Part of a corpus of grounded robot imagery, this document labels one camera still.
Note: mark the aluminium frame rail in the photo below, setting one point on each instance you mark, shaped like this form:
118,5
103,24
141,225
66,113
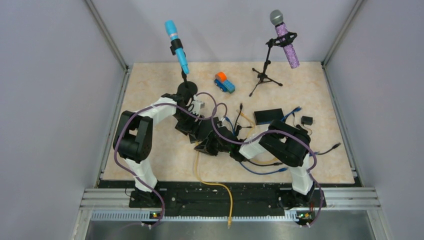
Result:
351,213

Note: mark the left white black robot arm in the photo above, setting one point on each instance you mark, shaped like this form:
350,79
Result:
133,140

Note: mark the black tripod microphone stand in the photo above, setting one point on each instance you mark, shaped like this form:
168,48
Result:
266,69

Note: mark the cyan microphone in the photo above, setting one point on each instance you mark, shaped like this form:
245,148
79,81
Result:
176,47

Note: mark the large black network switch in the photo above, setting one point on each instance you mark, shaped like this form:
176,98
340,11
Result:
200,130

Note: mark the small black ribbed network switch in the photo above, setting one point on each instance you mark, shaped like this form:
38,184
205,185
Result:
263,117

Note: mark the small black wall plug adapter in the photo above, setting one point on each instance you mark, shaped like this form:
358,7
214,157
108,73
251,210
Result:
239,127

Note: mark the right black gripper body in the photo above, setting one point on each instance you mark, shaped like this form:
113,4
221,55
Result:
226,148

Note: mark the orange blue toy truck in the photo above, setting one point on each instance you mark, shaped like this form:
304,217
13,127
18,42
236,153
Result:
223,83

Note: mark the purple glitter microphone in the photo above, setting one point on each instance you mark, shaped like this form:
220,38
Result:
277,19

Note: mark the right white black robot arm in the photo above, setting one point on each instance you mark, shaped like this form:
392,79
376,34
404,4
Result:
290,145

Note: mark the black round-base microphone stand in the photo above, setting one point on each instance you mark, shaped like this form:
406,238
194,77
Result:
186,89

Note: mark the black power adapter with cord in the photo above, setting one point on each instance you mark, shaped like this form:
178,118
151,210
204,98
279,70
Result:
304,125

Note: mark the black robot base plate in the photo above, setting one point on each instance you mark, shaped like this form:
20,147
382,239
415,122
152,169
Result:
241,199

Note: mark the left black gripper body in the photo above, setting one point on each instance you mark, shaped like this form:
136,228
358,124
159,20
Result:
186,121

